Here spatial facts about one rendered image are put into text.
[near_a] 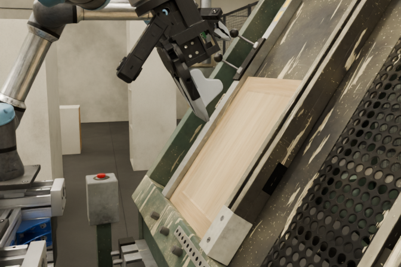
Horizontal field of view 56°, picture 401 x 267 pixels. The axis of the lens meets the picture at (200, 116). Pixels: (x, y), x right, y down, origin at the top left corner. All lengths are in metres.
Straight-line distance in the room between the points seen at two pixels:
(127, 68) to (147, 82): 4.28
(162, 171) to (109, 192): 0.25
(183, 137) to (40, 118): 1.92
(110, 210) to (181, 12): 1.15
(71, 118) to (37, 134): 2.69
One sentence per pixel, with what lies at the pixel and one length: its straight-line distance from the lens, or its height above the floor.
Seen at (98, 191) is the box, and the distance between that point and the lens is 1.58.
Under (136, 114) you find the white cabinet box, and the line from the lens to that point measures 4.89.
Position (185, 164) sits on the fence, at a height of 1.02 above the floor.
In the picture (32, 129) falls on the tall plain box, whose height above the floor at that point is 0.86.
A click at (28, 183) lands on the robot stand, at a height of 1.04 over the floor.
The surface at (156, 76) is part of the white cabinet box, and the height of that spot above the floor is 1.23.
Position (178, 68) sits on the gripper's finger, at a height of 1.40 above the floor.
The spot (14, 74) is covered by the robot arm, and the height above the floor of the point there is 1.37.
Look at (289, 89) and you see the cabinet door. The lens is 1.20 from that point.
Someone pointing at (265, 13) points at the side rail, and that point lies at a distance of 1.81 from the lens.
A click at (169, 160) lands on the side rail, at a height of 0.98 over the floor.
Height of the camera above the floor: 1.40
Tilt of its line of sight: 8 degrees down
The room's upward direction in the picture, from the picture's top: straight up
